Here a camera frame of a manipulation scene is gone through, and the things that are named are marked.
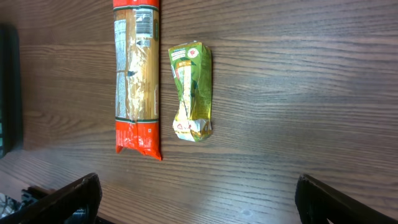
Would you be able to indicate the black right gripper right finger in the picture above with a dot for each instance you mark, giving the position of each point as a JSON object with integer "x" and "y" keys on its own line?
{"x": 317, "y": 202}

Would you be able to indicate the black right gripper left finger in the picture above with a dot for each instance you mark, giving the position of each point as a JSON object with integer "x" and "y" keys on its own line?
{"x": 84, "y": 193}

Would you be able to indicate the green tea packet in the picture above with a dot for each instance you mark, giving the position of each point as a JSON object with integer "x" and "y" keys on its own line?
{"x": 191, "y": 65}

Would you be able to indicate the red orange pasta packet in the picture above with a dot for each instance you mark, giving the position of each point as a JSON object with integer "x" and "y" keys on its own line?
{"x": 137, "y": 46}

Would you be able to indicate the grey plastic mesh basket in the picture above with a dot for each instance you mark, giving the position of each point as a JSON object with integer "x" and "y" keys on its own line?
{"x": 11, "y": 93}

